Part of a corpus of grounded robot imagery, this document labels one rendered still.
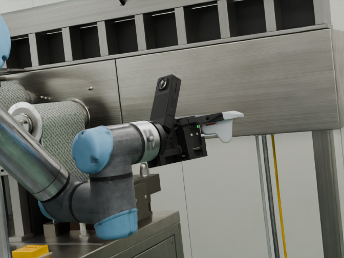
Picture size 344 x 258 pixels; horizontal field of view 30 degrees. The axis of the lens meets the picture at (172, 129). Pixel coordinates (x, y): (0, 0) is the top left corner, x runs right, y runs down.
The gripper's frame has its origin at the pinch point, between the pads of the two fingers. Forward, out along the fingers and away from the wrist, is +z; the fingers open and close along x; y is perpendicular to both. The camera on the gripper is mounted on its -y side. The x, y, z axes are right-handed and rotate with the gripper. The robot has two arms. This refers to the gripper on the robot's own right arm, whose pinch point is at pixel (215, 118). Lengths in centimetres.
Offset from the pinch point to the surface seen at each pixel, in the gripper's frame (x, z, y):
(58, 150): -83, 20, -3
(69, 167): -85, 24, 2
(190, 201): -245, 243, 41
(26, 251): -66, -9, 22
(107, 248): -57, 11, 27
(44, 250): -66, -4, 24
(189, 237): -252, 241, 67
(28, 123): -82, 10, -13
